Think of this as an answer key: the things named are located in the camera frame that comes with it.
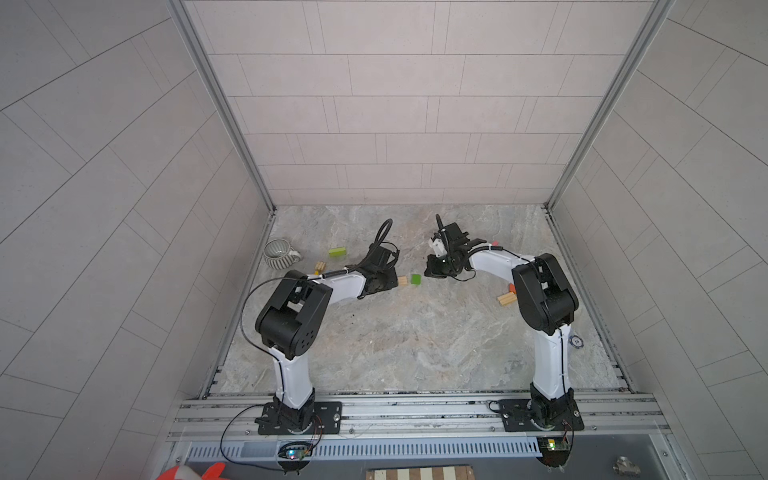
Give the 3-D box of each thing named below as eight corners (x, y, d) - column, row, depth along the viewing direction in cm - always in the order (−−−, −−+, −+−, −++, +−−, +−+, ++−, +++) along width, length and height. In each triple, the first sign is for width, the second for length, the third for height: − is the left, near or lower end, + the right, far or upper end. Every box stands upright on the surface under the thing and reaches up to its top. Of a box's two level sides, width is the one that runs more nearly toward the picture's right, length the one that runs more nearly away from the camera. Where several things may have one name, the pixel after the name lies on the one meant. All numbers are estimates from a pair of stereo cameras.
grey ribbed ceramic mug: (262, 259, 103) (256, 248, 98) (284, 244, 107) (278, 233, 102) (282, 279, 98) (276, 268, 93) (303, 263, 102) (299, 252, 97)
